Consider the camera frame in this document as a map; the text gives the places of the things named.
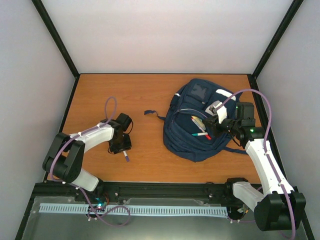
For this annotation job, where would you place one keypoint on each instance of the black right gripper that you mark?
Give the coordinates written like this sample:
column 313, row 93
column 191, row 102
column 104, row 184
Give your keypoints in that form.
column 213, row 125

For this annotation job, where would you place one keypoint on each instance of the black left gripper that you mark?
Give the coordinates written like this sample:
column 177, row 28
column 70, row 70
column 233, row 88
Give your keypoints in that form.
column 127, row 147

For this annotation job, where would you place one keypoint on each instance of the purple capped white marker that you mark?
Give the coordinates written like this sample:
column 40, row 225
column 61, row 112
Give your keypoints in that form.
column 126, row 156

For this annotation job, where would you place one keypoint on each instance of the red capped white marker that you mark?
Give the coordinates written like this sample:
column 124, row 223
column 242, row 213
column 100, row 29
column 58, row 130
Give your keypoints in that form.
column 201, row 129

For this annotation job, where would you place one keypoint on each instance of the green capped white marker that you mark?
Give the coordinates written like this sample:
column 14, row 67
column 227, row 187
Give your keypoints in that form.
column 199, row 134

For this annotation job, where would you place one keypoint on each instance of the navy blue student backpack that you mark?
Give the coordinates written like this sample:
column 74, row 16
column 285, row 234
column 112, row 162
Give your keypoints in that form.
column 192, row 99

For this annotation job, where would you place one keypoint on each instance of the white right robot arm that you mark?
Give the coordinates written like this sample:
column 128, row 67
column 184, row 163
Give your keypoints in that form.
column 278, row 206

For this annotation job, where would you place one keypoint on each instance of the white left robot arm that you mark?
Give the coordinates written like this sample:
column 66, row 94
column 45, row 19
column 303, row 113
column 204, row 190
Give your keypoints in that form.
column 65, row 156

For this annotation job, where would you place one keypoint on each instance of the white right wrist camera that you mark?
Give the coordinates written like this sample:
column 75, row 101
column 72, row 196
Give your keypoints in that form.
column 217, row 108

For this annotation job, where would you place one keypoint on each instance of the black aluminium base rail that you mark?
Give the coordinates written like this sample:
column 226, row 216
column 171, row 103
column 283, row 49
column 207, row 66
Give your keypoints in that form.
column 116, row 192

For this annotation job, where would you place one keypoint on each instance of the light blue slotted cable duct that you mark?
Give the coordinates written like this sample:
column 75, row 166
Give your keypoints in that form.
column 136, row 210

